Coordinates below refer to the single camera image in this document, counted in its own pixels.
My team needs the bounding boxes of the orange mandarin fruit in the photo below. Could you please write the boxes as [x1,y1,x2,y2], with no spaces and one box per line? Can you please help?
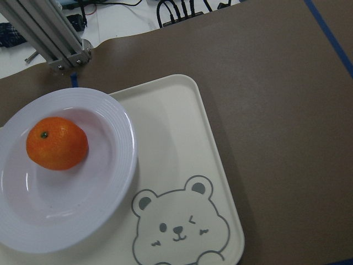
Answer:
[26,116,89,171]

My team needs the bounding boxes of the white round plate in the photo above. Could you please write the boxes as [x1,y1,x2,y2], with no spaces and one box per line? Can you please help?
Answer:
[1,88,137,253]

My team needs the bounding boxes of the aluminium frame post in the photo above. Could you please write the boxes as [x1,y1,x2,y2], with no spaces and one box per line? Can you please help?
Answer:
[1,1,93,70]

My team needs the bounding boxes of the cream bear tray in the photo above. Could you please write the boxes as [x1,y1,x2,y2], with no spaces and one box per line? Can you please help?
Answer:
[1,75,244,264]

